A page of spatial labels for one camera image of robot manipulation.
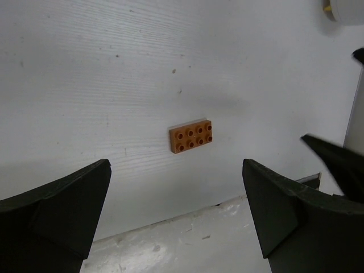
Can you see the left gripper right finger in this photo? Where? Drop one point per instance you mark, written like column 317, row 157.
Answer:
column 301, row 229

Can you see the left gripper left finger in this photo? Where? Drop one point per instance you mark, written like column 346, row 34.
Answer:
column 51, row 228

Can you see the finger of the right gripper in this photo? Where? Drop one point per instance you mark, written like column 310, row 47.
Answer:
column 358, row 55
column 346, row 166

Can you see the white divided round container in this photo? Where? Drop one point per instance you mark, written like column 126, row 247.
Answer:
column 346, row 12

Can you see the orange 2x4 lego plate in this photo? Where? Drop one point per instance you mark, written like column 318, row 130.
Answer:
column 190, row 136

